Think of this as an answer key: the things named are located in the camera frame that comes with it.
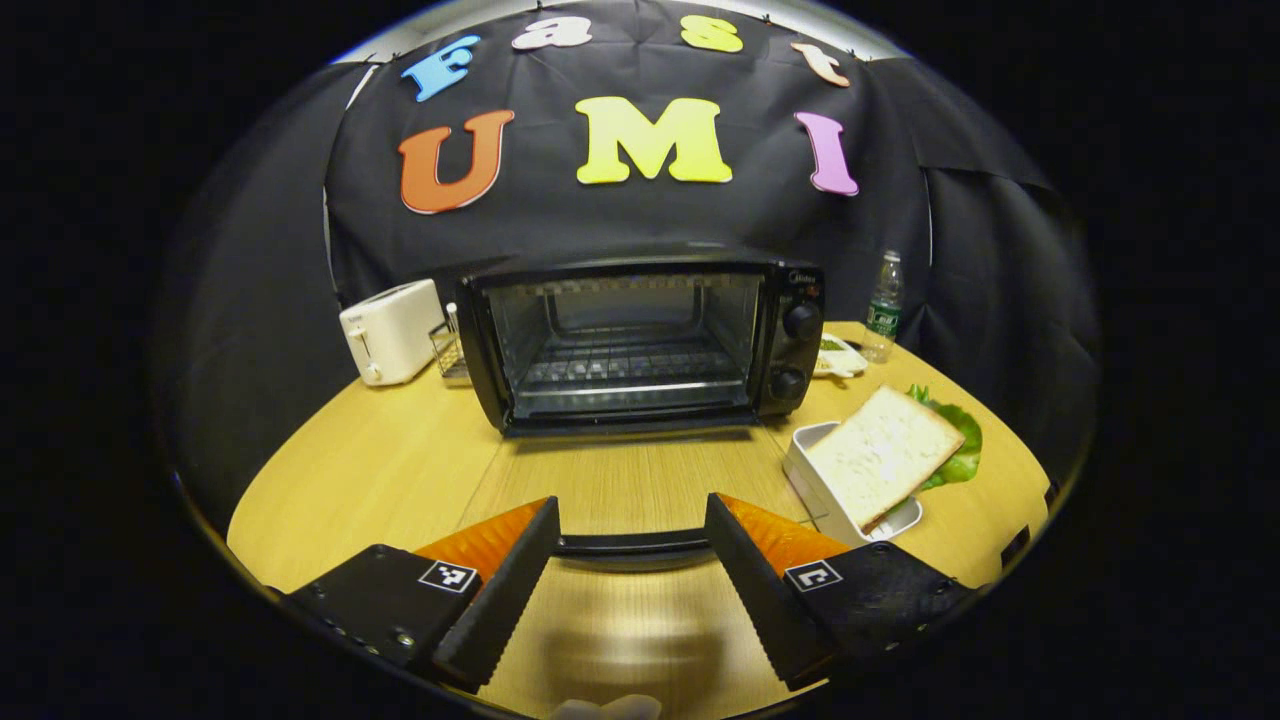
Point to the white toaster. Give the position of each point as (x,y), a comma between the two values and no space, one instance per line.
(395,330)

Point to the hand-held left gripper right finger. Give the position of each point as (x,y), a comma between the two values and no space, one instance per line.
(762,595)

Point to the white rectangular tray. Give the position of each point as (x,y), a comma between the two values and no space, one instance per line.
(815,480)

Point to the black electric oven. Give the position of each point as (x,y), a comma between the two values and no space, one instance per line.
(795,350)

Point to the black backdrop cloth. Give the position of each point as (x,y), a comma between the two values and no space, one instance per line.
(620,215)

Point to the small white dish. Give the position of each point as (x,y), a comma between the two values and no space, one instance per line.
(838,358)

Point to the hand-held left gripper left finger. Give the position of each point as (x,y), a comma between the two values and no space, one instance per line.
(505,595)

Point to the clear plastic water bottle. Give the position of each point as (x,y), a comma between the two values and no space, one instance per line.
(883,315)

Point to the toast sandwich with lettuce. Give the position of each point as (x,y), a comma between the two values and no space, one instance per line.
(880,455)

